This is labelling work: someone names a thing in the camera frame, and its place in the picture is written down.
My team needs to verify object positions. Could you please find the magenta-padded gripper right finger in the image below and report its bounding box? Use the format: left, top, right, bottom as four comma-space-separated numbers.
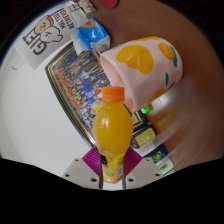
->
122, 147, 164, 190

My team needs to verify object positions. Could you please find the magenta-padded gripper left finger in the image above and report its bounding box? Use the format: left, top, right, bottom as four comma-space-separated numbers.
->
61, 146, 101, 190

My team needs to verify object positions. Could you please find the orange juice bottle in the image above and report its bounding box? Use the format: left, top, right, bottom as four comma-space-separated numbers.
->
92, 86, 134, 185

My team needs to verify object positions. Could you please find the framed group picture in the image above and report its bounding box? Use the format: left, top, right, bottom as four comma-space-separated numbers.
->
44, 42, 146, 148

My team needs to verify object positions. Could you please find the pink mug with orange prints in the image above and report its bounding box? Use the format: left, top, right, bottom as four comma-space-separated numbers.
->
99, 36, 184, 113

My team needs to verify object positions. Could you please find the blue tissue pack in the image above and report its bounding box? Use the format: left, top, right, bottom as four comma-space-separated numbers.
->
71, 17, 112, 56

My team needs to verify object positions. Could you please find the white paper gift bag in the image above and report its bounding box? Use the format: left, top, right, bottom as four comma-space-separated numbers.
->
11, 1, 84, 71

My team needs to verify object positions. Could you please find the small patterned packet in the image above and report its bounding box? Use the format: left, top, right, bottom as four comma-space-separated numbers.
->
78, 0, 98, 15

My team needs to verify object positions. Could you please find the round red coaster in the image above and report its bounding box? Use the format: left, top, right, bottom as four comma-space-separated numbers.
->
97, 0, 119, 10

